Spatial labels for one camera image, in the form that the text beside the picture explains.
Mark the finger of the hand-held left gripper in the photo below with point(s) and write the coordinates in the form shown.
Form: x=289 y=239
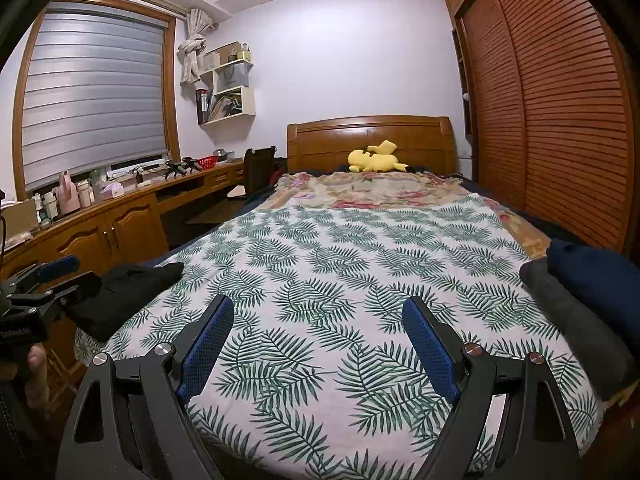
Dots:
x=57 y=266
x=80 y=287

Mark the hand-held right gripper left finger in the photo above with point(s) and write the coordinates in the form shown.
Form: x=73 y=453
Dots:
x=207 y=350

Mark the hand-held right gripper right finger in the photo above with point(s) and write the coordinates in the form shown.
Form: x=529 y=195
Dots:
x=430 y=350

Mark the black garment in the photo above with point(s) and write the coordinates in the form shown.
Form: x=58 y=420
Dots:
x=125 y=290

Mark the dark grey garment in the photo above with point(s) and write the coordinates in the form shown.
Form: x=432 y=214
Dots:
x=575 y=320

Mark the navy blue suit jacket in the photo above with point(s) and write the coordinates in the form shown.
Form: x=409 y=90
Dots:
x=600 y=280

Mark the person's left hand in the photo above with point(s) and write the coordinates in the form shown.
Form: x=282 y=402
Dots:
x=37 y=370

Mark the cardboard box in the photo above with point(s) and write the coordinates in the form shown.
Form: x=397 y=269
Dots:
x=17 y=220

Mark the row of toiletry bottles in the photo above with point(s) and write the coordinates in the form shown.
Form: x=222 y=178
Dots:
x=50 y=205

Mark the pink bottle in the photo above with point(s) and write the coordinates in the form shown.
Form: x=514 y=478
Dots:
x=70 y=197

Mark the wooden desk cabinet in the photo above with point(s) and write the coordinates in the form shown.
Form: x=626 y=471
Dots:
x=125 y=230

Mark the pink tissue box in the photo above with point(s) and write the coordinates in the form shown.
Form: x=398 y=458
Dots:
x=111 y=191

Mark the person's dark clothing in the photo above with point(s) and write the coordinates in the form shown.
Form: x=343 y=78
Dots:
x=25 y=440

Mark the green leaf print blanket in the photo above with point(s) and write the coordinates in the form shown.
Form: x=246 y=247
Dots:
x=320 y=270

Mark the black gadget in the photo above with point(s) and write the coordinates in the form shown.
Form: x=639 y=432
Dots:
x=177 y=167

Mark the window with grey blind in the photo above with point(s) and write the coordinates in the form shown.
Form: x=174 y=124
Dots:
x=95 y=95

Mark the red plastic basket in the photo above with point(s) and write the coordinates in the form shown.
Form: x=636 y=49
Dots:
x=206 y=163

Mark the floral print blanket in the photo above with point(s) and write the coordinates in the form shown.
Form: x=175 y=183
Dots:
x=350 y=190

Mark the dark wooden chair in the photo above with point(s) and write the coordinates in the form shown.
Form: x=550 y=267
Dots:
x=257 y=170

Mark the grey bowl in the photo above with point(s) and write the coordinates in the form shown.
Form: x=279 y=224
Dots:
x=224 y=154

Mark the yellow plush toy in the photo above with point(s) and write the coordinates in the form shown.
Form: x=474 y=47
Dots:
x=372 y=160

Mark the row of binders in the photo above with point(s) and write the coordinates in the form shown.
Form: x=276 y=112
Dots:
x=202 y=107

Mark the wooden bed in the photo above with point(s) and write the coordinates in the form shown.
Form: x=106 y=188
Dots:
x=325 y=140

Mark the tied beige curtain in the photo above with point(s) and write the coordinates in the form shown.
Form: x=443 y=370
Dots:
x=192 y=55

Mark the grey paper bag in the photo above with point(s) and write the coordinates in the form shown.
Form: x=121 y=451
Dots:
x=232 y=77

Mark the wooden louvred wardrobe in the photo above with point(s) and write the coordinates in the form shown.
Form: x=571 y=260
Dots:
x=550 y=110

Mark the white wall shelf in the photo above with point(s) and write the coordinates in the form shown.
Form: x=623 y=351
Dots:
x=247 y=105

